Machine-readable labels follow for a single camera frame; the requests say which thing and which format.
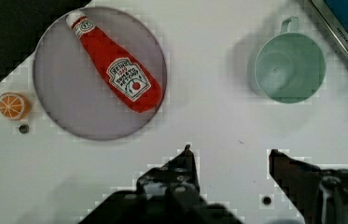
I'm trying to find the green plastic cup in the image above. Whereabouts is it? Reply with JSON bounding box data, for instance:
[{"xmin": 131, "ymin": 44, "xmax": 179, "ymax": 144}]
[{"xmin": 253, "ymin": 16, "xmax": 327, "ymax": 104}]

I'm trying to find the toy orange slice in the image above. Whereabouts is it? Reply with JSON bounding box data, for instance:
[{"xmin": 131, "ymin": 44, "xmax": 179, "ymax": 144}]
[{"xmin": 0, "ymin": 92, "xmax": 31, "ymax": 120}]

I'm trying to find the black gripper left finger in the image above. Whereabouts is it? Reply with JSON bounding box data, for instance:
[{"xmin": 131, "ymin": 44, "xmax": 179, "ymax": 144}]
[{"xmin": 79, "ymin": 145, "xmax": 243, "ymax": 224}]

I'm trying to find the grey round plate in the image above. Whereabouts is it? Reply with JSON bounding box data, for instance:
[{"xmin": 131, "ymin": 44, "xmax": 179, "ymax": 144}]
[{"xmin": 33, "ymin": 7, "xmax": 168, "ymax": 141}]

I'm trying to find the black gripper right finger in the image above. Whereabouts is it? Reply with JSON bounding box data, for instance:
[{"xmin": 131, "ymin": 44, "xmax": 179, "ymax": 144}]
[{"xmin": 269, "ymin": 149, "xmax": 348, "ymax": 224}]

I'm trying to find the plush red ketchup bottle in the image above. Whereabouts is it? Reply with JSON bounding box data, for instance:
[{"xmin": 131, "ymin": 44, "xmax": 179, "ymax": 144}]
[{"xmin": 65, "ymin": 10, "xmax": 162, "ymax": 113}]

